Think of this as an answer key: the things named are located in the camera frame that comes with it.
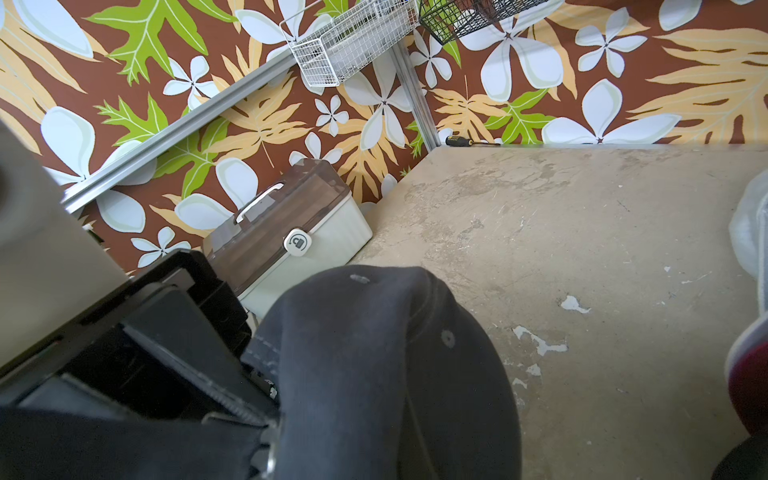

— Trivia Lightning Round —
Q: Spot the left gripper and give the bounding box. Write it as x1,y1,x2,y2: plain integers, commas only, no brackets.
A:
0,248,280,427

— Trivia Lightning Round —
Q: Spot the grey baseball cap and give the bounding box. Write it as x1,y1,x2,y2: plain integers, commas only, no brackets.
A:
1,265,522,479

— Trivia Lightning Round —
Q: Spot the black baseball cap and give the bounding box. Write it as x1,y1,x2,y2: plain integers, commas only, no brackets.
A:
711,435,767,480

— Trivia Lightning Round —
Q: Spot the maroon baseball cap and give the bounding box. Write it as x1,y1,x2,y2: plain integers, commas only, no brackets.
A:
725,313,767,435

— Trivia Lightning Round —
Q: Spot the white baseball cap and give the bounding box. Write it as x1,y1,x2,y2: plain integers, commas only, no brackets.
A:
729,170,767,314

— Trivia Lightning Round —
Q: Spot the brown lidded storage box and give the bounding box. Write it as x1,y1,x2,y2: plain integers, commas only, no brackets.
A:
203,159,373,320

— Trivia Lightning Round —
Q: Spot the black screwdriver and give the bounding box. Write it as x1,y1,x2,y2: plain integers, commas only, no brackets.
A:
444,135,500,148

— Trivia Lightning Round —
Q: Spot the white wire basket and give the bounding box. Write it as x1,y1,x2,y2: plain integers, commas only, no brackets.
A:
280,0,419,88

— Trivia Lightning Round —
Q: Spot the black wire basket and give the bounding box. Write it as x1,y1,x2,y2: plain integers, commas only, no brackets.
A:
419,0,544,45

